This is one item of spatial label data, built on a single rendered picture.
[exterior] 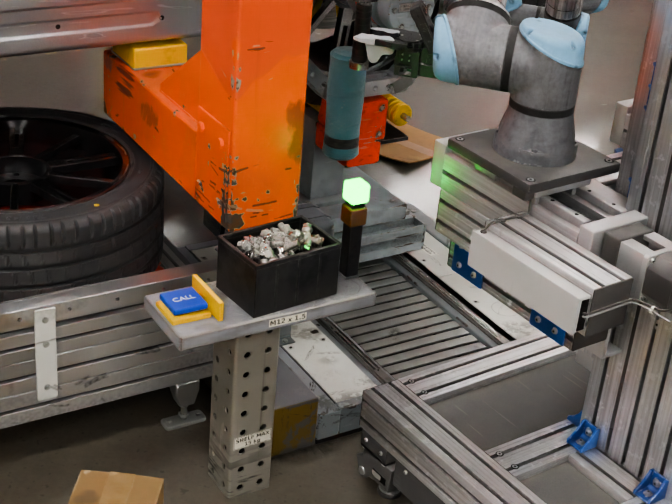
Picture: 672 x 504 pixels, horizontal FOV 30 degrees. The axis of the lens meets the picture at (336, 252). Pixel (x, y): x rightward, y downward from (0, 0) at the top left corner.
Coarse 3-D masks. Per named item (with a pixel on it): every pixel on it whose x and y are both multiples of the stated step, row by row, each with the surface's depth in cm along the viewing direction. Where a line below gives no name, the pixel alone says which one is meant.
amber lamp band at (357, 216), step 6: (342, 204) 249; (342, 210) 249; (348, 210) 247; (354, 210) 247; (360, 210) 248; (366, 210) 248; (342, 216) 250; (348, 216) 248; (354, 216) 247; (360, 216) 248; (366, 216) 249; (348, 222) 248; (354, 222) 248; (360, 222) 249
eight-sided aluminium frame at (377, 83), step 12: (444, 0) 314; (444, 12) 315; (312, 72) 300; (372, 72) 314; (384, 72) 315; (408, 72) 313; (312, 84) 300; (324, 84) 302; (372, 84) 309; (384, 84) 311; (396, 84) 313; (408, 84) 315; (324, 96) 303
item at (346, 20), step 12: (336, 0) 305; (324, 12) 305; (348, 12) 309; (312, 24) 305; (336, 24) 310; (348, 24) 310; (372, 24) 314; (336, 36) 311; (348, 36) 312; (312, 48) 328; (324, 48) 329; (312, 60) 318; (324, 60) 321; (384, 60) 319; (324, 72) 311
